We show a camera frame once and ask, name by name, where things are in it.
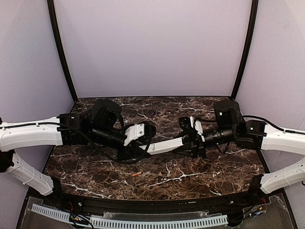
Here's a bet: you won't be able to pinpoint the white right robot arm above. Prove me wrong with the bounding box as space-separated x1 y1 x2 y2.
176 100 305 195

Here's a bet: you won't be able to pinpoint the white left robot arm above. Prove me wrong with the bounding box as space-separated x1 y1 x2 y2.
0 99 155 196

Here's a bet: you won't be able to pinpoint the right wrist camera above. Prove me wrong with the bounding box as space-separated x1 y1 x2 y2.
178 116 205 142

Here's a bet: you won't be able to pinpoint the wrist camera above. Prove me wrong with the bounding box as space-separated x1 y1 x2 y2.
178 116 205 142
123 123 156 146

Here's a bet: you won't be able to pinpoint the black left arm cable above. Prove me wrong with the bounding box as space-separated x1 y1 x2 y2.
85 112 157 165

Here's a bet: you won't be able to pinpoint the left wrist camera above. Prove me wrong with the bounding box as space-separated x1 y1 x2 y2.
123 123 156 146

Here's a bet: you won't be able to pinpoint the black front table rail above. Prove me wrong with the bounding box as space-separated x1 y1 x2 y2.
63 192 251 214

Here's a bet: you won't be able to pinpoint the grey slotted cable duct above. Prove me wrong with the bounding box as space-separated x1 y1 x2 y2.
31 204 228 229

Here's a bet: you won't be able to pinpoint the right black frame post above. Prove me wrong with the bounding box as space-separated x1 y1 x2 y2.
230 0 259 101

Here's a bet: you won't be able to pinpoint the black frame post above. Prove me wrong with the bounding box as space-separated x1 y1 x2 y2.
230 0 259 101
47 0 78 103

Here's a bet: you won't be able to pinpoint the left black frame post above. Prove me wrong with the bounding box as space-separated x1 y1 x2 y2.
47 0 78 103

